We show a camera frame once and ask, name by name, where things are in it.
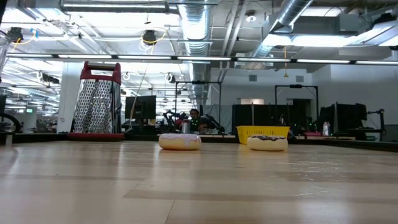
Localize person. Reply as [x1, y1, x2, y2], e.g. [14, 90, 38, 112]
[188, 108, 208, 134]

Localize purple frosted toy donut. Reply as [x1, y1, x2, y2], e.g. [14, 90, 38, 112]
[159, 133, 202, 152]

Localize black partition panel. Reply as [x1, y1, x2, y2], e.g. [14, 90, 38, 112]
[231, 104, 282, 135]

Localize yellow plastic basket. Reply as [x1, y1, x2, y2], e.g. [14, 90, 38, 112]
[236, 125, 290, 146]

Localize black crossbar with lights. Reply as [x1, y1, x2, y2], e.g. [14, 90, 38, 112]
[6, 53, 398, 66]

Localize black computer monitor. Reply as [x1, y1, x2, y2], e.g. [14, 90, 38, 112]
[124, 95, 157, 121]

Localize chocolate frosted toy donut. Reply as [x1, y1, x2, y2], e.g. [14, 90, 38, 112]
[246, 135, 289, 152]

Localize black equipment stand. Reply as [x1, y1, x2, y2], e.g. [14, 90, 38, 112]
[366, 108, 387, 142]

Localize clear plastic bin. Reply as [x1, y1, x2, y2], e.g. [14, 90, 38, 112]
[0, 32, 11, 75]

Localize black gantry frame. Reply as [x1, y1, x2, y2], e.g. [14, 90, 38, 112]
[274, 84, 320, 134]
[174, 81, 223, 134]

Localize black aluminium table frame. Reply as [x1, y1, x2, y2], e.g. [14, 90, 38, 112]
[0, 132, 398, 153]

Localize silver ventilation duct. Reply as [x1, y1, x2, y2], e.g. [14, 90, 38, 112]
[177, 0, 215, 106]
[248, 0, 313, 68]

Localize black ceiling cable reel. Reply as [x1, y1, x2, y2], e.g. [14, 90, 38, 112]
[6, 27, 24, 44]
[142, 29, 158, 47]

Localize yellow hanging cord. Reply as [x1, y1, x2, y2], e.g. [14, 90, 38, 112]
[282, 45, 289, 78]

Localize metal box grater red handle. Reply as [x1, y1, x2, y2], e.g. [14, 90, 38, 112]
[67, 60, 124, 141]

